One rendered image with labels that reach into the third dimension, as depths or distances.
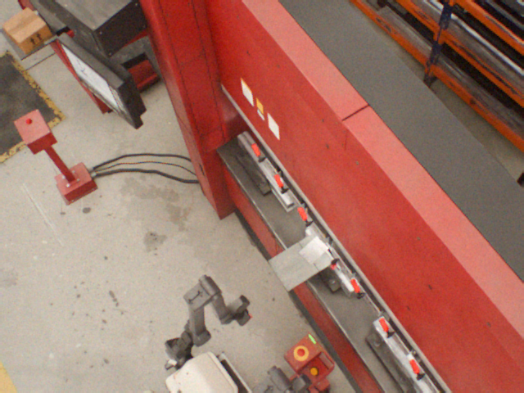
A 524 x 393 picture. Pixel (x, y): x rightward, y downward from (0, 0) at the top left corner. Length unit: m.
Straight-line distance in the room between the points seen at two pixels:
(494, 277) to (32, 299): 3.29
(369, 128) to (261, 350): 2.35
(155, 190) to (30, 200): 0.90
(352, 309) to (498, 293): 1.49
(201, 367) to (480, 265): 1.27
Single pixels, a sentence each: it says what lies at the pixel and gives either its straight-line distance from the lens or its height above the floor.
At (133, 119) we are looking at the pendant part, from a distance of 3.09.
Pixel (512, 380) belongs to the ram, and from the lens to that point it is 1.92.
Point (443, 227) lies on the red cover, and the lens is 1.69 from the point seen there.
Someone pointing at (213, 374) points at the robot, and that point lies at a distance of 2.53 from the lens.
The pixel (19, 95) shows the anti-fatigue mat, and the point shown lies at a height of 0.01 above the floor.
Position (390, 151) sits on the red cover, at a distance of 1.77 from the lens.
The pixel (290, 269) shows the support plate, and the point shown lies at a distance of 2.98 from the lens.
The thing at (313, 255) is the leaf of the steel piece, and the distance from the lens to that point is 3.01.
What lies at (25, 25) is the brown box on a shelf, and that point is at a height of 1.10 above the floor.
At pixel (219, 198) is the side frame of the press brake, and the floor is 0.31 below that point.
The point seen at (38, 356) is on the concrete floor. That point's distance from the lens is 4.24.
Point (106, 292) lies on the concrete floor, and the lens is 4.20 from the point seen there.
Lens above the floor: 3.82
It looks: 64 degrees down
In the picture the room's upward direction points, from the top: 9 degrees counter-clockwise
